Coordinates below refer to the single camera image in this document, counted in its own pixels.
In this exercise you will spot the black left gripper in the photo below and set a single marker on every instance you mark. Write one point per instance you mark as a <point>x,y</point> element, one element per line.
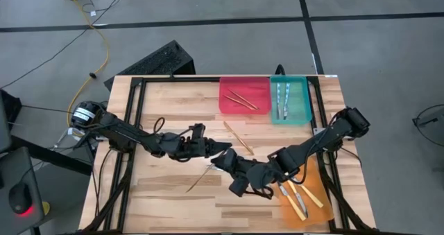
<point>187,148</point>

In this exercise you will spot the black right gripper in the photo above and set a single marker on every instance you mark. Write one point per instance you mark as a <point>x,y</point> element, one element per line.
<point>256,174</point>

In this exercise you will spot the wooden chopstick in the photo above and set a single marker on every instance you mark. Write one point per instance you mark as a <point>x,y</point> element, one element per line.
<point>238,138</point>
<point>239,102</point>

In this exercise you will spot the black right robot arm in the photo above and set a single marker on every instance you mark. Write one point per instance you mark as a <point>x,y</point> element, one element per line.
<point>312,145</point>

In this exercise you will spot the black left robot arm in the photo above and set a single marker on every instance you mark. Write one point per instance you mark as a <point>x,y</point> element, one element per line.
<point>121,132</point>

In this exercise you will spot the pink plastic bin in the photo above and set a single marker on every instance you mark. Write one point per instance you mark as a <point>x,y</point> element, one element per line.
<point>232,84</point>

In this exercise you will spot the teal plastic bin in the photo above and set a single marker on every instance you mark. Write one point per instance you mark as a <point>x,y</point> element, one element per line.
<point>298,103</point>

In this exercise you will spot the small black arched object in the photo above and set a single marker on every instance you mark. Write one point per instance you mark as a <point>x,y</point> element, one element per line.
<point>277,71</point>

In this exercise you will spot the black perforated box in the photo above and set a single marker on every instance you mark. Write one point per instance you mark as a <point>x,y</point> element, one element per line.
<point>159,60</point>

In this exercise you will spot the orange plastic bin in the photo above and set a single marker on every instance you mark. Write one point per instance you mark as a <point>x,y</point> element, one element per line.
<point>319,217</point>

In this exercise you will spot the yellow disc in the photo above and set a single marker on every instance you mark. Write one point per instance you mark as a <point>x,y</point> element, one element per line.
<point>46,208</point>

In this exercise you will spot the grey cart surface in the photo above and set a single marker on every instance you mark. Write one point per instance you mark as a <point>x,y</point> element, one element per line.
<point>21,165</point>

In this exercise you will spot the black mouse with light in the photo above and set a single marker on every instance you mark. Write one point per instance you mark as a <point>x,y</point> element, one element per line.
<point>19,197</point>

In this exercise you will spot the grey stool base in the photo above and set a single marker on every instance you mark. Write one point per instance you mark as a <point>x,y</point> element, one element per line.
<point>433,122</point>

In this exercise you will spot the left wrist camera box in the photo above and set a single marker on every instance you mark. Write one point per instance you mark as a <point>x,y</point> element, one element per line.
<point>197,131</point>

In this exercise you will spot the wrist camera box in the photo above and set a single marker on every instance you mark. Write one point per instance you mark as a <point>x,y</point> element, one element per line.
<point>197,131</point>
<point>238,188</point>

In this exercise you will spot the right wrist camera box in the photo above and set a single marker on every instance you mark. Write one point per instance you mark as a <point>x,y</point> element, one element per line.
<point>238,188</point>

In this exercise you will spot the black aluminium table frame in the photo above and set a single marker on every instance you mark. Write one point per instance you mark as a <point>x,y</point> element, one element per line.
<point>180,79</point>

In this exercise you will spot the black desk frame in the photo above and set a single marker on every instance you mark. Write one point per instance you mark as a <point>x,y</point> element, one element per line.
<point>52,155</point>

